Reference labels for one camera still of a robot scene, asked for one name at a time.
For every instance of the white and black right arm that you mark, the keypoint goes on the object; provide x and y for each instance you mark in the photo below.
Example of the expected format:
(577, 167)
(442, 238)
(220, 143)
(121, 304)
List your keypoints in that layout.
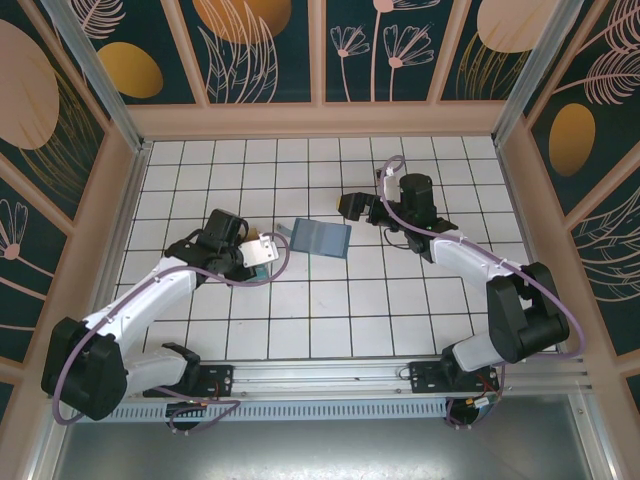
(525, 315)

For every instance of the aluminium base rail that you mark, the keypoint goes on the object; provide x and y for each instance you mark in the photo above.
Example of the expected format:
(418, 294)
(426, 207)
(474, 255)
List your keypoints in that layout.
(320, 372)

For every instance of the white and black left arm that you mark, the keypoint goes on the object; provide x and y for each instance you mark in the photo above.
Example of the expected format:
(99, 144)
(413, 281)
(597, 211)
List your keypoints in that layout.
(145, 300)

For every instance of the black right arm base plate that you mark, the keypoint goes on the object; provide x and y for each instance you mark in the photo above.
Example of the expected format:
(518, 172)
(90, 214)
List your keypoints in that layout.
(425, 375)

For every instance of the aluminium frame post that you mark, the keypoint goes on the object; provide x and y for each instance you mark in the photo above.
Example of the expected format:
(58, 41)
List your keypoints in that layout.
(95, 70)
(535, 65)

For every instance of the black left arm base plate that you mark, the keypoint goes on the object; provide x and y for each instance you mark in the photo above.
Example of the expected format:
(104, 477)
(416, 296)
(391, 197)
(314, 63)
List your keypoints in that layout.
(220, 377)

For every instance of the teal card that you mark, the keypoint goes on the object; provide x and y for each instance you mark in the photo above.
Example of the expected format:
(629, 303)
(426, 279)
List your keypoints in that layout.
(261, 274)

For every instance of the grey metal sheet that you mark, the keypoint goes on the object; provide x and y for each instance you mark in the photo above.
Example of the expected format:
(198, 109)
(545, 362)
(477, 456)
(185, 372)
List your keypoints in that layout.
(320, 452)

